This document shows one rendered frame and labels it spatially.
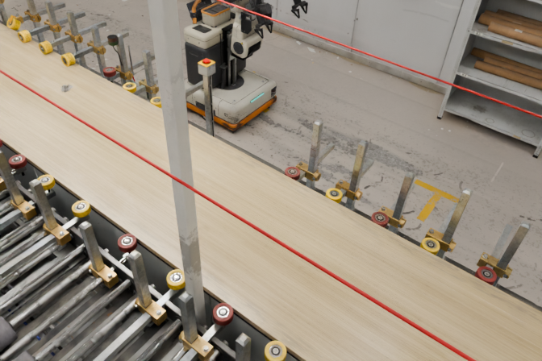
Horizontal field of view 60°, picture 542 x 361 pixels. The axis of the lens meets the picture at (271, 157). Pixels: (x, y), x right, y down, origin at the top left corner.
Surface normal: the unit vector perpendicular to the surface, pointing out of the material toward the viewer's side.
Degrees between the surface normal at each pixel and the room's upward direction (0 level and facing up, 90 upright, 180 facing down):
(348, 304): 0
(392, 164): 0
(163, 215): 0
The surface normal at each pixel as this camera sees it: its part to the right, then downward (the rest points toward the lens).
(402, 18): -0.60, 0.50
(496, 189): 0.04, -0.76
